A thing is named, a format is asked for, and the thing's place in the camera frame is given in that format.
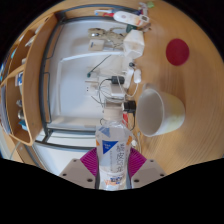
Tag white rectangular box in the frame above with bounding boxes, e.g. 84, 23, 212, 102
109, 88, 126, 100

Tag brown tree creature figurine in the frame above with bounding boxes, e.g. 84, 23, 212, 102
88, 27, 126, 43

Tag black power cable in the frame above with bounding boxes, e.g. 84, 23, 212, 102
87, 54, 113, 76

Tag grey metal frame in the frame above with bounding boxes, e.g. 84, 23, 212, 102
38, 9, 141, 151

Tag clear plastic water bottle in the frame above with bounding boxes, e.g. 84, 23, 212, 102
94, 103, 133, 192

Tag clear spray bottle white nozzle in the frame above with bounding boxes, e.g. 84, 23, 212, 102
94, 9, 116, 17

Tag flat round red coaster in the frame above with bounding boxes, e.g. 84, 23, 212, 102
165, 38, 190, 67

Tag black charger block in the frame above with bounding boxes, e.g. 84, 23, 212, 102
123, 100, 137, 114

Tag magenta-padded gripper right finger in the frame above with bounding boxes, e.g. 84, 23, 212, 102
128, 147, 167, 190

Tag white pump bottle red top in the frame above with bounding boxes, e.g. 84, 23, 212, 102
113, 10, 149, 27

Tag black power adapter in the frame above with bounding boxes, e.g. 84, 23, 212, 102
110, 75, 125, 85

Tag small white oval device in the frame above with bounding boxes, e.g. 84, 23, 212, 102
133, 68, 142, 84

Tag cream ceramic mug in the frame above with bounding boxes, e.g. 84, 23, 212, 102
135, 88, 186, 138

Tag white desk lamp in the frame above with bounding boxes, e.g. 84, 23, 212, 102
56, 49, 126, 118

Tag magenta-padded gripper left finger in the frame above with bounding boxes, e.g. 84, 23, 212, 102
59, 148, 100, 190

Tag wooden shelf unit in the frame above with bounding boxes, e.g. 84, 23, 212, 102
0, 13, 61, 148

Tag white wall box blue label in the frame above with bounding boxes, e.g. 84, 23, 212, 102
88, 39, 106, 52

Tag white tissue pack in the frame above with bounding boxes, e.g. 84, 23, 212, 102
123, 29, 146, 60

